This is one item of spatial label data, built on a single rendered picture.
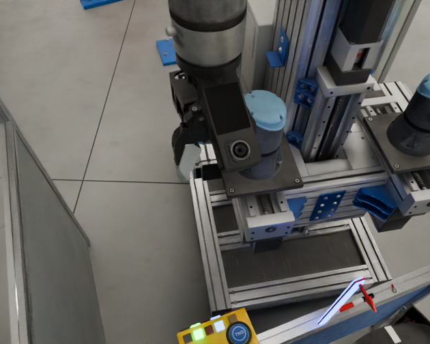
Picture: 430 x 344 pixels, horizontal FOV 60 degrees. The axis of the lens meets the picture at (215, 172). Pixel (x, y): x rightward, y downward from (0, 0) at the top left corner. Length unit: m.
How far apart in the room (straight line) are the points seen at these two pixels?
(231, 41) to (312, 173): 0.90
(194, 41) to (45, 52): 3.16
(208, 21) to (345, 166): 0.99
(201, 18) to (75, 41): 3.19
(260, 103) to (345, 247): 1.19
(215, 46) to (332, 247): 1.67
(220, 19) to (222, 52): 0.04
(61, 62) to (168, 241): 1.82
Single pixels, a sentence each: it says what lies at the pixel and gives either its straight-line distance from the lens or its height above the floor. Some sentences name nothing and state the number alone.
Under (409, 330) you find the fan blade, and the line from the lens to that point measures 0.89.
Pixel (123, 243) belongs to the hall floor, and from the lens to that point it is 2.18.
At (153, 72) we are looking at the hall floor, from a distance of 3.07.
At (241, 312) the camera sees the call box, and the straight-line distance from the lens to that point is 0.89.
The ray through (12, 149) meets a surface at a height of 1.00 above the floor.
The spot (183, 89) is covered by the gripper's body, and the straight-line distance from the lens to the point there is 0.46.
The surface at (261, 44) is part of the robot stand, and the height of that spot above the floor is 1.16.
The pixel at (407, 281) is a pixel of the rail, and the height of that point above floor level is 0.85.
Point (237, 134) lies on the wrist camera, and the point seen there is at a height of 1.62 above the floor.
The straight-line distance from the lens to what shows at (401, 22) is 2.79.
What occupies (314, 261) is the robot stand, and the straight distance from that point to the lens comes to 1.92.
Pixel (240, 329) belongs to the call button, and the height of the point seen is 1.08.
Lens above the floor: 1.93
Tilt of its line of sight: 54 degrees down
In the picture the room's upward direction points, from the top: straight up
